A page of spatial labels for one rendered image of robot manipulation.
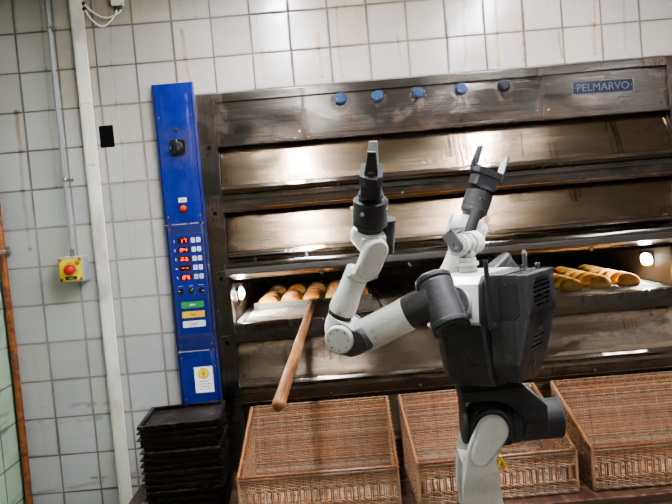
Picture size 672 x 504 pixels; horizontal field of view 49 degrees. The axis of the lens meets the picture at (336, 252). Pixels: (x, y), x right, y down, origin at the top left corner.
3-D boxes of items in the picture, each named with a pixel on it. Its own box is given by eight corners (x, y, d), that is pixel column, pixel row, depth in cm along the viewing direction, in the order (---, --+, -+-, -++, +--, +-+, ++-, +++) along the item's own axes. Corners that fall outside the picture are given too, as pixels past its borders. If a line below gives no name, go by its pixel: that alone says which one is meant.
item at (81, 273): (65, 281, 291) (63, 256, 291) (90, 279, 292) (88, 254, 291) (58, 283, 284) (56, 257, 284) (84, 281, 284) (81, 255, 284)
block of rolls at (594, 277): (499, 281, 368) (498, 270, 368) (593, 273, 369) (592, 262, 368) (532, 295, 308) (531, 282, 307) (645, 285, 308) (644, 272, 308)
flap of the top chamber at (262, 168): (222, 195, 289) (220, 149, 295) (672, 157, 290) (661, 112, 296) (221, 190, 285) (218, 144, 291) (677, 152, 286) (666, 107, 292)
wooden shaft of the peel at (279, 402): (285, 412, 158) (284, 399, 158) (271, 413, 158) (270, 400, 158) (315, 306, 329) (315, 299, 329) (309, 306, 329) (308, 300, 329)
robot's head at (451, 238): (483, 245, 204) (468, 223, 207) (470, 248, 197) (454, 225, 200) (467, 258, 208) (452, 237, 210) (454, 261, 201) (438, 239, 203)
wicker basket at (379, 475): (255, 472, 295) (248, 404, 293) (394, 461, 294) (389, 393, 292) (237, 523, 246) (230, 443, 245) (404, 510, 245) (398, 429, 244)
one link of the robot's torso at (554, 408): (555, 430, 213) (551, 370, 212) (569, 444, 200) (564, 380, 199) (459, 438, 213) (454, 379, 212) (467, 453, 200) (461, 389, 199)
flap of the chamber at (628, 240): (224, 275, 277) (232, 279, 297) (694, 236, 278) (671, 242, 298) (224, 269, 277) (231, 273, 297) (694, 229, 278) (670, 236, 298)
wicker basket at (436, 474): (400, 460, 294) (395, 393, 293) (539, 447, 295) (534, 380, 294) (417, 509, 246) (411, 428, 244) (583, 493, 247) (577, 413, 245)
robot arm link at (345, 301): (348, 267, 198) (324, 328, 204) (337, 276, 188) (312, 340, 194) (384, 283, 196) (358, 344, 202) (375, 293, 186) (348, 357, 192)
